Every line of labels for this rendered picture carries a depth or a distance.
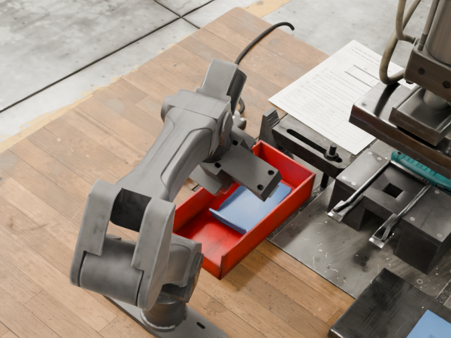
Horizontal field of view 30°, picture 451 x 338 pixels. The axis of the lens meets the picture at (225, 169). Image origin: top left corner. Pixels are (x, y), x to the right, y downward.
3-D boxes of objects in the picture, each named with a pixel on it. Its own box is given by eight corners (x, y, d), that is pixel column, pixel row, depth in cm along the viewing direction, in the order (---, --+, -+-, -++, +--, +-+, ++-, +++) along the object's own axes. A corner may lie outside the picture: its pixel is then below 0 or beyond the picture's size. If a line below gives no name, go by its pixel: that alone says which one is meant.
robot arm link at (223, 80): (198, 70, 120) (188, 34, 109) (255, 86, 119) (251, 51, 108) (171, 143, 118) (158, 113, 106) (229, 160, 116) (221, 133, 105)
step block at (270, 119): (256, 151, 152) (262, 114, 146) (266, 143, 154) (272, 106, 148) (284, 168, 150) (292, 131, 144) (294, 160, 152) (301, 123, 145)
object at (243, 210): (207, 220, 139) (209, 208, 136) (258, 171, 148) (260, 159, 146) (241, 241, 136) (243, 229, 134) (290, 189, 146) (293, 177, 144)
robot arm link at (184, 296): (147, 229, 119) (131, 258, 115) (205, 249, 117) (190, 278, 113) (145, 257, 123) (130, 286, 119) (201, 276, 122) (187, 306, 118)
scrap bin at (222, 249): (163, 240, 135) (164, 215, 131) (256, 163, 150) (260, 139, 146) (220, 281, 131) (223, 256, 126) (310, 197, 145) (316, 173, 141)
